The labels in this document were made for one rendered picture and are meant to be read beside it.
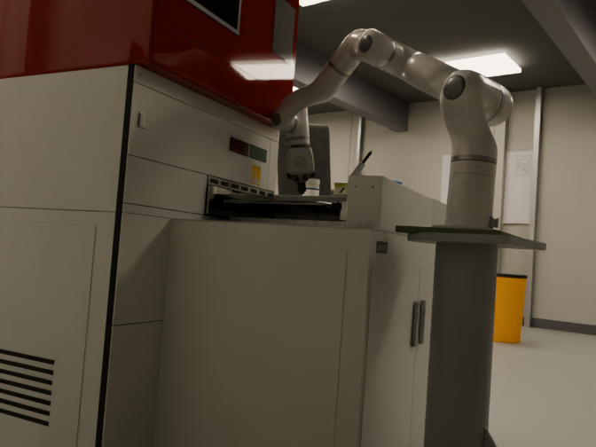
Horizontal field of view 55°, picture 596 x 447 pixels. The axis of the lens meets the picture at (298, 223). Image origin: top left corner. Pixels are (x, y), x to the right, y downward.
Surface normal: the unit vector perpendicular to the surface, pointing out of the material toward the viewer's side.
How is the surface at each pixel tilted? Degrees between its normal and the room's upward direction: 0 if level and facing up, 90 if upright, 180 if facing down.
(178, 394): 90
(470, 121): 125
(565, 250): 90
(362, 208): 90
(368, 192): 90
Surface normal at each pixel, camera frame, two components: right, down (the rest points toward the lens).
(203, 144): 0.89, 0.04
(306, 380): -0.45, -0.07
